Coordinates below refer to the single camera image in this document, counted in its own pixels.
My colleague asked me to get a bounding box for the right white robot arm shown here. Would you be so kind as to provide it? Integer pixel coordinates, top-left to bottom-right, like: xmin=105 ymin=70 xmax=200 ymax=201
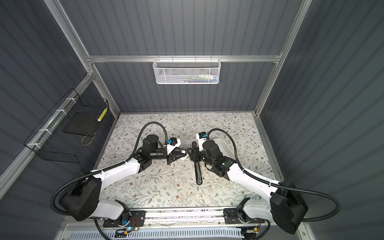
xmin=187 ymin=139 xmax=308 ymax=234

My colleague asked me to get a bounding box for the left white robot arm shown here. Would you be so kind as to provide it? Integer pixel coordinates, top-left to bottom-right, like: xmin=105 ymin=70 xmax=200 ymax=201
xmin=58 ymin=135 xmax=188 ymax=227

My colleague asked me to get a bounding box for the white oval plastic tray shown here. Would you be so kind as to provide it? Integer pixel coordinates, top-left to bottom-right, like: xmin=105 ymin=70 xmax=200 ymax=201
xmin=213 ymin=139 xmax=237 ymax=171

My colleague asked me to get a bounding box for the yellow marker pen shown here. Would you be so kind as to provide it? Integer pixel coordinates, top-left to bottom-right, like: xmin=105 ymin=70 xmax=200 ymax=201
xmin=97 ymin=107 xmax=108 ymax=122

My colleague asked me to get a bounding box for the black foam pad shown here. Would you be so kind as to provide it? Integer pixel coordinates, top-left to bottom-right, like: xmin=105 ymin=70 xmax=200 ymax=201
xmin=63 ymin=113 xmax=101 ymax=137

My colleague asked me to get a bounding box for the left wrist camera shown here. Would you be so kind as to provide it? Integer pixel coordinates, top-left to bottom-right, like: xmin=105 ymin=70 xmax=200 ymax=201
xmin=166 ymin=137 xmax=181 ymax=155

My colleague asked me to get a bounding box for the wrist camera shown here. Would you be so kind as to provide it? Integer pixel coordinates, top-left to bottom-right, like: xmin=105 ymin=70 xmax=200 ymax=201
xmin=196 ymin=132 xmax=209 ymax=152
xmin=166 ymin=137 xmax=181 ymax=155

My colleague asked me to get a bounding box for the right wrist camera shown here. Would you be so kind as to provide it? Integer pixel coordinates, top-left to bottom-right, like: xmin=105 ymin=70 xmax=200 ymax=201
xmin=196 ymin=132 xmax=209 ymax=152

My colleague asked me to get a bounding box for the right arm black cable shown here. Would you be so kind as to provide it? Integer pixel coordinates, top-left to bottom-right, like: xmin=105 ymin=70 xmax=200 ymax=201
xmin=206 ymin=128 xmax=342 ymax=223

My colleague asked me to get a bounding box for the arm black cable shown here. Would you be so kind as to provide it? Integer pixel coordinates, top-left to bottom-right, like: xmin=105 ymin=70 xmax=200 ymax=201
xmin=49 ymin=121 xmax=169 ymax=217
xmin=206 ymin=128 xmax=342 ymax=223

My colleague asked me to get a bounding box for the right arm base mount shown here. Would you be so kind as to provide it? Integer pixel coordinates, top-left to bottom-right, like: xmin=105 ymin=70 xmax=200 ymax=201
xmin=223 ymin=208 xmax=266 ymax=225

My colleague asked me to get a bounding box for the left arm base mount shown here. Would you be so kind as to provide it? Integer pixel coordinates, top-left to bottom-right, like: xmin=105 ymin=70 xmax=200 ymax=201
xmin=103 ymin=210 xmax=147 ymax=231

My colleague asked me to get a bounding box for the white wire mesh basket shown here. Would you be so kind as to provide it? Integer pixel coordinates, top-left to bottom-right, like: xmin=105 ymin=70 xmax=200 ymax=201
xmin=153 ymin=59 xmax=222 ymax=85

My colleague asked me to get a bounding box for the black wire basket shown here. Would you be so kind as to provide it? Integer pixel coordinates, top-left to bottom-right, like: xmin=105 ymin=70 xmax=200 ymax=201
xmin=24 ymin=91 xmax=109 ymax=164

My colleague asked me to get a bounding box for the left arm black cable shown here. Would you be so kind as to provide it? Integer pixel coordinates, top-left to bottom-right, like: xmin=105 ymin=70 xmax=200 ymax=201
xmin=49 ymin=121 xmax=169 ymax=217

